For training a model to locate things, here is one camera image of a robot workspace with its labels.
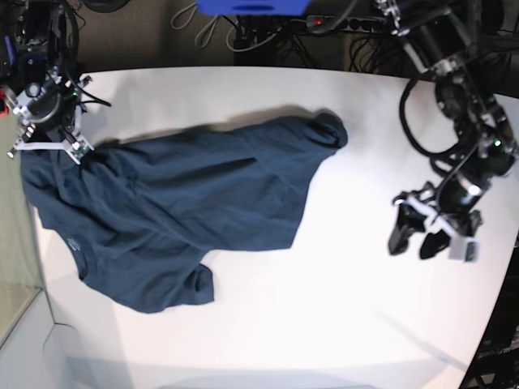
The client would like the dark blue t-shirt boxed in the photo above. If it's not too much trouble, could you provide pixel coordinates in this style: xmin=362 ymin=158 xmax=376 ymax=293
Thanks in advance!
xmin=20 ymin=113 xmax=348 ymax=314

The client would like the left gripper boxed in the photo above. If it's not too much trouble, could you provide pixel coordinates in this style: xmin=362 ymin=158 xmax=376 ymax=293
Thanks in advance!
xmin=388 ymin=180 xmax=485 ymax=262

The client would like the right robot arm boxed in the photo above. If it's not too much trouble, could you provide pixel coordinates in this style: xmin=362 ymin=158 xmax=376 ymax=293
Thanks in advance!
xmin=1 ymin=1 xmax=109 ymax=164

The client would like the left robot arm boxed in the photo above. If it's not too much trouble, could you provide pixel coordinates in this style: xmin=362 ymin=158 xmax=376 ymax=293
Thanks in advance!
xmin=374 ymin=1 xmax=518 ymax=262

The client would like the blue box at top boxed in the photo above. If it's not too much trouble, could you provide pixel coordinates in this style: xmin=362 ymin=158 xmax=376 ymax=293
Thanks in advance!
xmin=196 ymin=0 xmax=311 ymax=16

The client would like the black power strip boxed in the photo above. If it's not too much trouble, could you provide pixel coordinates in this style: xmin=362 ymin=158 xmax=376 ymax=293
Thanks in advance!
xmin=306 ymin=15 xmax=388 ymax=34

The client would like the red clamp at table edge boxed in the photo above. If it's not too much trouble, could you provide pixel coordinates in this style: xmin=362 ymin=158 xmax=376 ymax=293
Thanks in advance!
xmin=0 ymin=89 xmax=9 ymax=117

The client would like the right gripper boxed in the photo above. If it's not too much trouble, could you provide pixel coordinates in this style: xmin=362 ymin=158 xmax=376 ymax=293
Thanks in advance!
xmin=6 ymin=72 xmax=93 ymax=164

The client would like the blue object at left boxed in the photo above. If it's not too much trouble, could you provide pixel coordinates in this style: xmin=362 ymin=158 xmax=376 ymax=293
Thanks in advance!
xmin=3 ymin=35 xmax=18 ymax=67

